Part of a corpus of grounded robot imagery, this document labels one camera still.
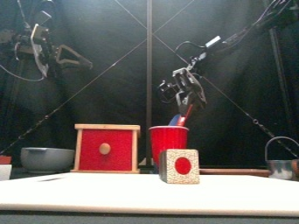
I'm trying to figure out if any red handled toy knife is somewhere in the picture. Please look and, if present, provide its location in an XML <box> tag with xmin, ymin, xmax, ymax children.
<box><xmin>176</xmin><ymin>104</ymin><xmax>194</xmax><ymax>128</ymax></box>

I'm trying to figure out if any toy sushi roll block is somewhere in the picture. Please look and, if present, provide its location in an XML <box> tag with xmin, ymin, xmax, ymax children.
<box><xmin>157</xmin><ymin>148</ymin><xmax>201</xmax><ymax>186</ymax></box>

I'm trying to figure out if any blue toy utensil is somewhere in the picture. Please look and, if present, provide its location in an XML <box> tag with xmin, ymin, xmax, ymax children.
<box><xmin>166</xmin><ymin>113</ymin><xmax>182</xmax><ymax>127</ymax></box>

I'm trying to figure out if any red plastic cup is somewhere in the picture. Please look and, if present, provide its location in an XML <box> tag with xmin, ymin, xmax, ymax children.
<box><xmin>148</xmin><ymin>125</ymin><xmax>190</xmax><ymax>172</ymax></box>

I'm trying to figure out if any red wooden drawer box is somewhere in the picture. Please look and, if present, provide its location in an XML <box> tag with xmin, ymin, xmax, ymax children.
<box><xmin>69</xmin><ymin>123</ymin><xmax>141</xmax><ymax>175</ymax></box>

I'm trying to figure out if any brown wooden board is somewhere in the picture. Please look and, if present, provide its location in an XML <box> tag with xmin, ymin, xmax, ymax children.
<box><xmin>198</xmin><ymin>168</ymin><xmax>271</xmax><ymax>178</ymax></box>

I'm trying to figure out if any white cutting board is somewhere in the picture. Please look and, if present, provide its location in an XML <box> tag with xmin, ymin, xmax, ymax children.
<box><xmin>0</xmin><ymin>171</ymin><xmax>299</xmax><ymax>218</ymax></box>

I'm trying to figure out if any grey bowl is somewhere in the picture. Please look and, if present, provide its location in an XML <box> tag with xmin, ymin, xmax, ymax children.
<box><xmin>20</xmin><ymin>146</ymin><xmax>76</xmax><ymax>175</ymax></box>

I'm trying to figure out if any small red and white container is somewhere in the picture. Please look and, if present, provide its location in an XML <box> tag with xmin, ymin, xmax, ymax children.
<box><xmin>0</xmin><ymin>155</ymin><xmax>14</xmax><ymax>182</ymax></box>

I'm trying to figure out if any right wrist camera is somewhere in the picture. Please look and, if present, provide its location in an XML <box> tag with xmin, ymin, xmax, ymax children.
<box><xmin>156</xmin><ymin>80</ymin><xmax>181</xmax><ymax>105</ymax></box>

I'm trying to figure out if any vertical metal frame pole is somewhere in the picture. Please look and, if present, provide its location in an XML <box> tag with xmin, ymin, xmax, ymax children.
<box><xmin>144</xmin><ymin>0</ymin><xmax>154</xmax><ymax>167</ymax></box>

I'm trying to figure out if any metal pail with wire handle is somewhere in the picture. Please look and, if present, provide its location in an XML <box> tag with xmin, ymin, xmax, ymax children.
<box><xmin>264</xmin><ymin>136</ymin><xmax>299</xmax><ymax>181</ymax></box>

